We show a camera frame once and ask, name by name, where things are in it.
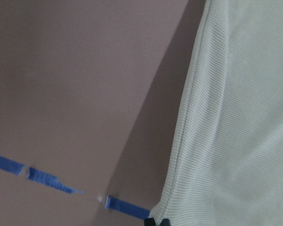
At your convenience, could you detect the olive green long-sleeve shirt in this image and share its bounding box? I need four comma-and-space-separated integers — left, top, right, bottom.
150, 0, 283, 226

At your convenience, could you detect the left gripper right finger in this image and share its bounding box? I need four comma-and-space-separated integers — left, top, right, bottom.
159, 218, 170, 226

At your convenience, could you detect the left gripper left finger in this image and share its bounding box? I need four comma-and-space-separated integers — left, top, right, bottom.
144, 218, 155, 226

